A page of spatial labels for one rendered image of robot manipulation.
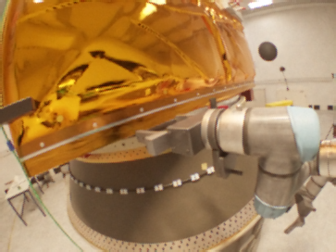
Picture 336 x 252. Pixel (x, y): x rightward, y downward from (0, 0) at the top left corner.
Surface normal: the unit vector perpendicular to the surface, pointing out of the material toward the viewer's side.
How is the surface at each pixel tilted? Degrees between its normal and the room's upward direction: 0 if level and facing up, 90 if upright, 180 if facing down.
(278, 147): 90
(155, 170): 62
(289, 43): 90
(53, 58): 90
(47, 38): 101
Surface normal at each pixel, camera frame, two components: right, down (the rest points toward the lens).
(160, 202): -0.04, -0.25
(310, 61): -0.70, 0.31
